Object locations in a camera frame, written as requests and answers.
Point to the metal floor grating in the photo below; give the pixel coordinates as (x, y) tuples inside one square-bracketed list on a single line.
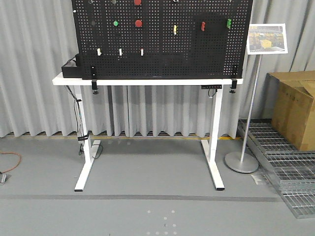
[(291, 172)]

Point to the left white rocker switch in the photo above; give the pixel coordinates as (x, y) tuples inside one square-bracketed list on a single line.
[(99, 52)]

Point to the red push button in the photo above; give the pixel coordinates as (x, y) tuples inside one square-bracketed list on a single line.
[(137, 2), (138, 23)]

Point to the green toggle switch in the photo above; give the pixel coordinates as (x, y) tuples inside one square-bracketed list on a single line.
[(228, 23)]

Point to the black desk clamp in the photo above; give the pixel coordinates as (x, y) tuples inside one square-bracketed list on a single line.
[(234, 81), (94, 79)]

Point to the metal sign stand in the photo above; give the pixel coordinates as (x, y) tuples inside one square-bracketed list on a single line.
[(263, 39)]

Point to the metal floor bracket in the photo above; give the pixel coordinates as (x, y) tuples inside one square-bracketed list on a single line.
[(4, 178)]

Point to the lower red push button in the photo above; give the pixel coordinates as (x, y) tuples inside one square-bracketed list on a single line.
[(138, 23)]

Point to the yellow toggle switch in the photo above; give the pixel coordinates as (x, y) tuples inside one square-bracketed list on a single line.
[(175, 29)]

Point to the desk height control panel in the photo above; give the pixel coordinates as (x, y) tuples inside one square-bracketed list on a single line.
[(211, 87)]

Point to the left black desk clamp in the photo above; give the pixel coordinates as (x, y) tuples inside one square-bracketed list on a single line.
[(94, 79)]

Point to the right black desk clamp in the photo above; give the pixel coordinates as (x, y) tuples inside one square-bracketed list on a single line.
[(234, 81)]

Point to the grey curtain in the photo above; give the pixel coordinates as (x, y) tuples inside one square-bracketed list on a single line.
[(37, 37)]

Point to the cardboard box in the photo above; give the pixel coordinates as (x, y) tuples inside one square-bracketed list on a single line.
[(294, 110)]

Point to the black perforated pegboard panel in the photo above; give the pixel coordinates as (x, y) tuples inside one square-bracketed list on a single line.
[(191, 54)]

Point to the black box on desk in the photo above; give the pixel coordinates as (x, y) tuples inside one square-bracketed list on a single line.
[(73, 68)]

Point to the upper red push button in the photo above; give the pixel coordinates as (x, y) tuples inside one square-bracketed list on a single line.
[(137, 2)]

